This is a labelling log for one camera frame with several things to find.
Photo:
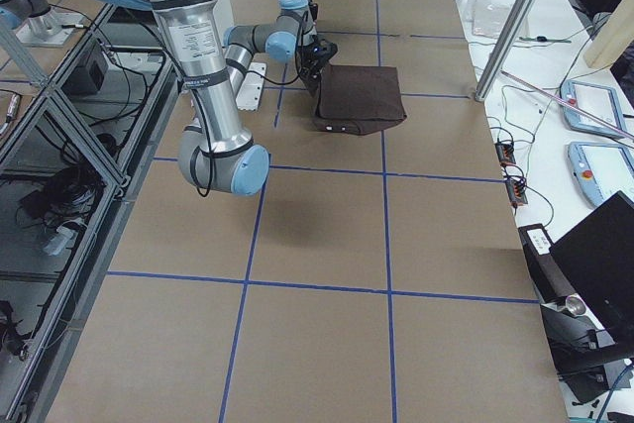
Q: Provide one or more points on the dark brown t-shirt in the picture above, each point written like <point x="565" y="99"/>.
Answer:
<point x="358" y="100"/>

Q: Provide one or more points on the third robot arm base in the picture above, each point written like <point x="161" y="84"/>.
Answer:
<point x="38" y="24"/>

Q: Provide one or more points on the clear plastic bag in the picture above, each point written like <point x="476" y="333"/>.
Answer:
<point x="489" y="17"/>

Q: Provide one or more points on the orange terminal connector board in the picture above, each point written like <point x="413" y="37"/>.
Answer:
<point x="505" y="153"/>

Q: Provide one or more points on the far blue teach pendant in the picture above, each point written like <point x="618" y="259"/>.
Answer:
<point x="600" y="101"/>

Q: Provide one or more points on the blue teach pendant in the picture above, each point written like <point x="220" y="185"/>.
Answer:
<point x="600" y="101"/>
<point x="601" y="170"/>

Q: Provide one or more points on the wooden beam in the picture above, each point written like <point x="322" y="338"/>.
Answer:
<point x="614" y="37"/>

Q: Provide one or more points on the near blue teach pendant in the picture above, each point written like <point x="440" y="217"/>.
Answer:
<point x="601" y="170"/>

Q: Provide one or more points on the black monitor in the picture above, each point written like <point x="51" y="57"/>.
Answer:
<point x="596" y="257"/>

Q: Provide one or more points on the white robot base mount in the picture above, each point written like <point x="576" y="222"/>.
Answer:
<point x="250" y="93"/>

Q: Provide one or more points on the aluminium camera post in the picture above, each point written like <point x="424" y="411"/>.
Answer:
<point x="503" y="47"/>

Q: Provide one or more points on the aluminium frame rack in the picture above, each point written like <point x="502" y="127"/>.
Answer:
<point x="72" y="161"/>

